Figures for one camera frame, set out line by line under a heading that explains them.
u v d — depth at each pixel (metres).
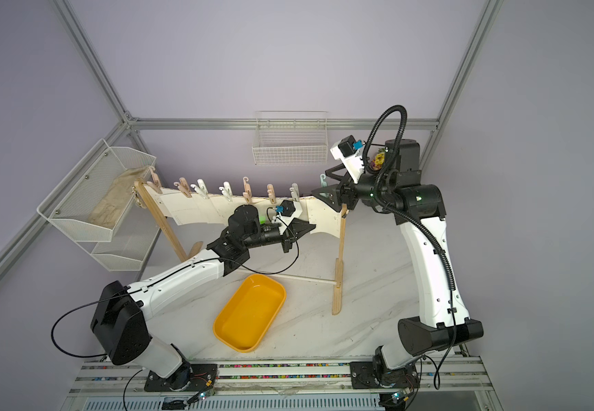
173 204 0.66
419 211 0.43
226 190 0.63
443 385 0.74
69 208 0.67
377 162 0.50
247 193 0.62
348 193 0.52
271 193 0.59
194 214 0.70
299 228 0.66
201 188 0.62
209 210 0.68
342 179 0.62
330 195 0.53
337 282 0.94
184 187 0.60
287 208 0.58
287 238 0.62
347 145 0.49
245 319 0.86
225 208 0.67
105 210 0.76
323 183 0.59
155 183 0.62
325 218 0.65
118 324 0.42
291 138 1.08
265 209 0.63
